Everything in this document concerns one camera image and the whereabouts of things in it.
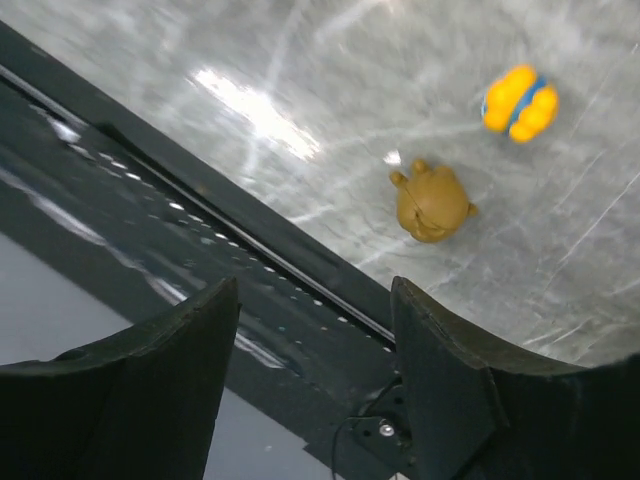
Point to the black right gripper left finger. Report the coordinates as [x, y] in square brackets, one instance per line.
[139, 404]

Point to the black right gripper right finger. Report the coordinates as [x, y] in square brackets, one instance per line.
[481, 407]

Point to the olive brown pink toy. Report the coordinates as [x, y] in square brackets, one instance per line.
[431, 202]

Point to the small yellow blue toy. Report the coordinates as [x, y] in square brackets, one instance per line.
[520, 105]

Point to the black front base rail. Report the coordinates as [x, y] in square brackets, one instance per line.
[140, 224]

